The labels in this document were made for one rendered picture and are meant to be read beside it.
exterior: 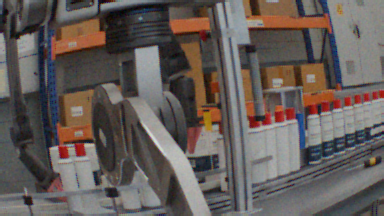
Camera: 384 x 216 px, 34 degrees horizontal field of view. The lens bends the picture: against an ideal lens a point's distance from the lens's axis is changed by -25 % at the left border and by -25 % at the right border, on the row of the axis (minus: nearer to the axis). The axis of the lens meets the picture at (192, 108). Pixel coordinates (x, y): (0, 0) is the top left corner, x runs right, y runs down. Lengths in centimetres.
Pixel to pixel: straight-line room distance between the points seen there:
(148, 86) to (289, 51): 601
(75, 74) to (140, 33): 518
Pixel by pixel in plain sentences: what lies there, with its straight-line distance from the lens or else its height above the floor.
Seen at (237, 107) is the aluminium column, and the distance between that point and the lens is 207.
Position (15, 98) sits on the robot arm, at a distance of 191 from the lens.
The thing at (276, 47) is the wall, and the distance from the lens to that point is 737.
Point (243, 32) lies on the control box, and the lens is 208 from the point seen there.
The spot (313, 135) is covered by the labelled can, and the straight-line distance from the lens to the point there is 246.
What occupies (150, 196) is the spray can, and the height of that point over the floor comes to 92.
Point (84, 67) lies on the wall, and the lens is 666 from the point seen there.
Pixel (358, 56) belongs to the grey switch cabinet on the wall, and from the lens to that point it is 759.
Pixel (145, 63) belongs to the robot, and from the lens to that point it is 147.
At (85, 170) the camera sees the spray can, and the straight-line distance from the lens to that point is 199.
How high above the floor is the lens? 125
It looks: 3 degrees down
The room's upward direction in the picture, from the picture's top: 7 degrees counter-clockwise
